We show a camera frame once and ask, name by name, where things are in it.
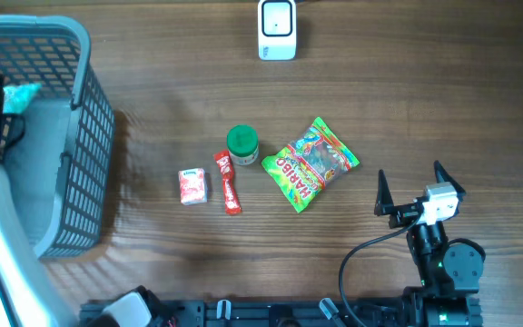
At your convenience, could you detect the small red white box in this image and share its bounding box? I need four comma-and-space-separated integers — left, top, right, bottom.
178, 168, 208, 205

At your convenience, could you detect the green Haribo gummy bag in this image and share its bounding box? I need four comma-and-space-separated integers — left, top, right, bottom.
261, 117, 360, 213

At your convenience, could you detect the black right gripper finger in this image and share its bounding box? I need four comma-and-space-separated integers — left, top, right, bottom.
374, 169, 395, 216
433, 160, 467, 200

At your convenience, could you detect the grey plastic lattice basket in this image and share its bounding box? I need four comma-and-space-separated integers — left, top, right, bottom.
0, 15, 115, 258

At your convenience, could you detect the green lid white jar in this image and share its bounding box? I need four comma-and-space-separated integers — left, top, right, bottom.
226, 124, 259, 165

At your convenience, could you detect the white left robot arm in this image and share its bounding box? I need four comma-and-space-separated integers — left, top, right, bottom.
0, 75, 153, 326

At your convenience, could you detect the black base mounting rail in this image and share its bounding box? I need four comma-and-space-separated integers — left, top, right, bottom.
79, 300, 405, 327

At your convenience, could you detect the red candy bar wrapper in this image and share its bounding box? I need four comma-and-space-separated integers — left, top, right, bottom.
213, 150, 242, 214

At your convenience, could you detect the teal white snack pouch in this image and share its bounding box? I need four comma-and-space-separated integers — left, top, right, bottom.
3, 84, 41, 114

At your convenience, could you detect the white barcode scanner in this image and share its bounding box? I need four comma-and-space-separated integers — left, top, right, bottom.
257, 0, 297, 61

